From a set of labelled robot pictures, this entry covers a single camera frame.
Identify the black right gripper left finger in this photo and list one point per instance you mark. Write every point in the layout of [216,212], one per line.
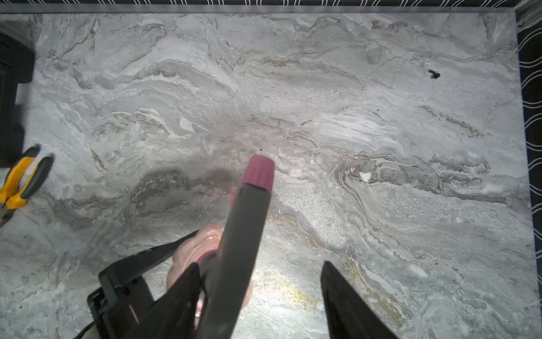
[173,315]

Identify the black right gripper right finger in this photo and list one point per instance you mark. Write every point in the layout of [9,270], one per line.
[348,316]

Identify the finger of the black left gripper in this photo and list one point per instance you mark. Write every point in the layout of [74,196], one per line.
[124,297]

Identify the yellow black handled pliers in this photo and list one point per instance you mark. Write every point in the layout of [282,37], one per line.
[14,194]

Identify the black plastic tool case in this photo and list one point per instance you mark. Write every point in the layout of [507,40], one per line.
[17,64]

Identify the pink grey spray nozzle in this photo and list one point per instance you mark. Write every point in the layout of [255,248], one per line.
[228,274]

